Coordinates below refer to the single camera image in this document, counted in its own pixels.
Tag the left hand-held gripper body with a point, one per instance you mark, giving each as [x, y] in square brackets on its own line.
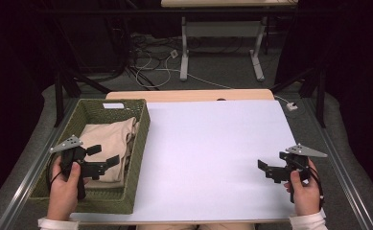
[91, 169]

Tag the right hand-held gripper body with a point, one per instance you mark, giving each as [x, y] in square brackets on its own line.
[297, 163]

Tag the beige cloth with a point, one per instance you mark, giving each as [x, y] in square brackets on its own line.
[110, 140]

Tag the green woven basket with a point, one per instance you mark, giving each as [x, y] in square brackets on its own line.
[136, 179]

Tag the person's right hand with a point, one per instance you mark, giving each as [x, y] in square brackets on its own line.
[305, 198]

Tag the person's left hand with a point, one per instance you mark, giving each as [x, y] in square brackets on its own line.
[62, 198]

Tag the white label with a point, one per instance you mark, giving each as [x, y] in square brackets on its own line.
[113, 105]

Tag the white power socket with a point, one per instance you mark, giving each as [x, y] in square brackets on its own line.
[291, 106]

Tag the white board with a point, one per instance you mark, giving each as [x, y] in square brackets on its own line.
[206, 153]

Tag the black stand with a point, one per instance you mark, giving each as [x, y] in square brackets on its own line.
[320, 96]
[58, 99]

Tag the wooden table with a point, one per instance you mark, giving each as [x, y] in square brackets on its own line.
[190, 95]

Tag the white-legged table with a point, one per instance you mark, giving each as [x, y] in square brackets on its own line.
[222, 29]

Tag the metal rail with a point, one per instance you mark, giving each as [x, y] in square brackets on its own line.
[30, 172]
[344, 172]

